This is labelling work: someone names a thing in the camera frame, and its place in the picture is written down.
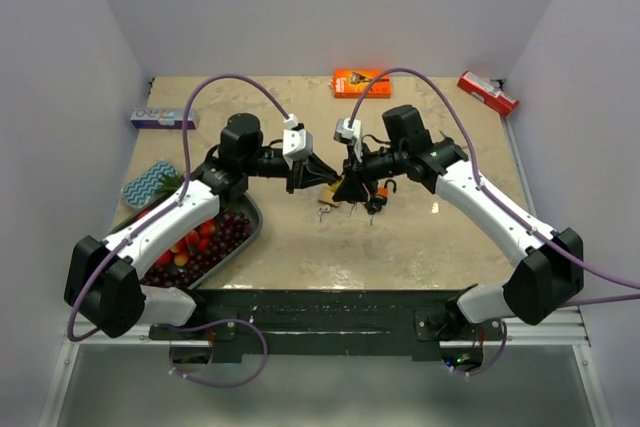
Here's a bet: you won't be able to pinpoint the orange padlock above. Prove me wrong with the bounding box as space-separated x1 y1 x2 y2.
364 179 397 216

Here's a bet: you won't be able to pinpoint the red box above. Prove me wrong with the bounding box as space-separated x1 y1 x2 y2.
457 70 519 116

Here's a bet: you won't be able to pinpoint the yellow padlock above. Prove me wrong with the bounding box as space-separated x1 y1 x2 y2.
329 175 344 188

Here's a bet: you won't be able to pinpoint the orange razor box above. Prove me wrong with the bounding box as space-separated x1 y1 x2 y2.
330 69 392 99

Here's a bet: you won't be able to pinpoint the brass padlock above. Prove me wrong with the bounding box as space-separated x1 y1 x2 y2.
318 186 340 207

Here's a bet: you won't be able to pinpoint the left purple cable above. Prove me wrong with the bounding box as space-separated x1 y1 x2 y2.
67 74 296 388

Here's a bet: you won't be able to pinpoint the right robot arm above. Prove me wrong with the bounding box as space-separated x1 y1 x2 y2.
334 105 584 340

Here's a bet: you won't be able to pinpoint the grey fruit tray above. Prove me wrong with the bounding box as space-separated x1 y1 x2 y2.
141 195 262 289

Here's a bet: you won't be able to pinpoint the silver keys of brass padlock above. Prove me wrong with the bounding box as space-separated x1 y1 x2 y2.
317 205 332 222

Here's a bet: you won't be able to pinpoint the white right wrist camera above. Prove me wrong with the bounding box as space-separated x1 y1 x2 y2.
333 118 363 159

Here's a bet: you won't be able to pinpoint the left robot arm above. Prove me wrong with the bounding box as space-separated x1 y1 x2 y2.
64 113 339 342

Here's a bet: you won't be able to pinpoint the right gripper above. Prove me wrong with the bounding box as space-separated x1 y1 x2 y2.
331 140 408 202

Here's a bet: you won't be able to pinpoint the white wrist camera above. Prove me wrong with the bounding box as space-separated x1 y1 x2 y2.
282 114 313 170
333 118 363 159

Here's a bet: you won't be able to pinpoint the dark grape bunch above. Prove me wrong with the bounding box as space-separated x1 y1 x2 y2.
141 212 253 289

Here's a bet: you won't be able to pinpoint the aluminium rail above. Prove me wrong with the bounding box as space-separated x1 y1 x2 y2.
78 308 590 347

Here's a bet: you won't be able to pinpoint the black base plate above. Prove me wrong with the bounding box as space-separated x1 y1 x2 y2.
150 289 502 362

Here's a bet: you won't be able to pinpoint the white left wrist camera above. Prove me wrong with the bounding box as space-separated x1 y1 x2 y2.
282 114 313 170

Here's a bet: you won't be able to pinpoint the purple cable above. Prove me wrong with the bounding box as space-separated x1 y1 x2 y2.
67 74 296 388
348 66 640 378

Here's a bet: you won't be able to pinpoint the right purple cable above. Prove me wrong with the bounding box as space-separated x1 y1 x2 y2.
348 66 640 378

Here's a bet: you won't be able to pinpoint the purple white box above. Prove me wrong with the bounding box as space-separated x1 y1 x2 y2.
129 108 185 130

